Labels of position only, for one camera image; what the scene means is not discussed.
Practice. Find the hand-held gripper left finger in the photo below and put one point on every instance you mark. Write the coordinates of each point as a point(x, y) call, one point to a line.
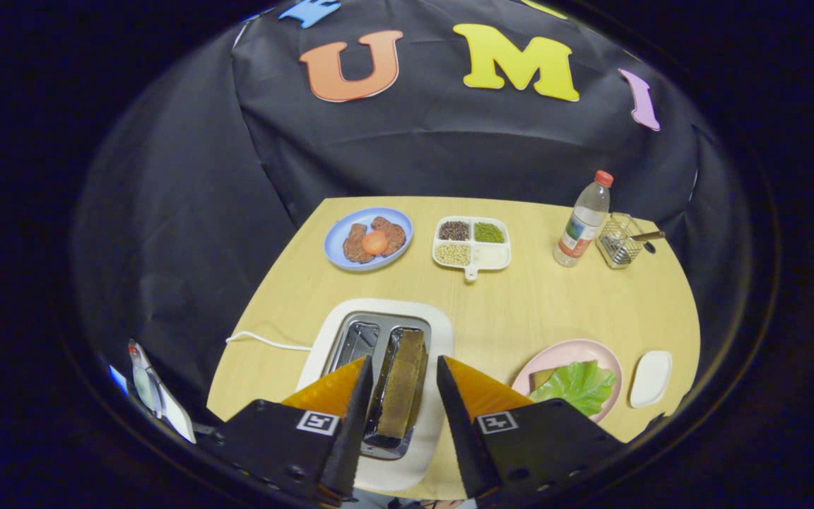
point(350, 445)

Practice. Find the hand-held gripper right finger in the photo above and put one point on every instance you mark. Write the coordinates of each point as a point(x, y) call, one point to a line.
point(460, 438)

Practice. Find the toasted brown bread slice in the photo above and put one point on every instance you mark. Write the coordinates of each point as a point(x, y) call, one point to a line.
point(400, 382)

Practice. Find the green lettuce leaf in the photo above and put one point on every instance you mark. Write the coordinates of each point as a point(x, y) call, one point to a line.
point(580, 387)

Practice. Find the bread slice under ham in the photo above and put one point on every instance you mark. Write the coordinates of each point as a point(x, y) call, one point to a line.
point(540, 379)

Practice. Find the white toaster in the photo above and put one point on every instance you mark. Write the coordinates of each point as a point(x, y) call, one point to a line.
point(442, 336)

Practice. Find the pink plate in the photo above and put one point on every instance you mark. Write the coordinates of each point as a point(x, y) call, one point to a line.
point(569, 350)

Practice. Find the pile of yellow beans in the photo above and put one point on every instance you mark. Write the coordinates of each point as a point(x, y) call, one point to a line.
point(453, 254)

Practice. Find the white divided tray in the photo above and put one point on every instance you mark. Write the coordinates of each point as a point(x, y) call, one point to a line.
point(490, 256)

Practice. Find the white and blue object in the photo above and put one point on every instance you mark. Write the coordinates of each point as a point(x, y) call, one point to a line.
point(167, 406)

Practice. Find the brown meat slice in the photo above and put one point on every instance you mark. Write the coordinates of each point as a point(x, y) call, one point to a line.
point(394, 232)
point(355, 247)

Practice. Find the small white plate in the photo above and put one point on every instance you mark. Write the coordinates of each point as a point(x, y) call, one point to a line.
point(651, 378)

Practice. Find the blue plate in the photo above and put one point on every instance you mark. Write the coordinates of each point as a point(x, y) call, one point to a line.
point(336, 244)

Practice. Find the orange round tomato slice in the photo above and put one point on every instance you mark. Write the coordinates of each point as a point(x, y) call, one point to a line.
point(375, 242)

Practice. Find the pile of green beans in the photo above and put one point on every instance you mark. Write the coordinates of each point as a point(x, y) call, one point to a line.
point(490, 232)

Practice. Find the pile of dark beans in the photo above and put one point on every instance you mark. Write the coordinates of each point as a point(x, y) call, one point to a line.
point(454, 230)

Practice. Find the clear water bottle red cap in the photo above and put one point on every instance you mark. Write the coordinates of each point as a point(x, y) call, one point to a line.
point(580, 230)

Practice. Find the black backdrop cloth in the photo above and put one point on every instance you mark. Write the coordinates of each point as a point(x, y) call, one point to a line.
point(414, 148)

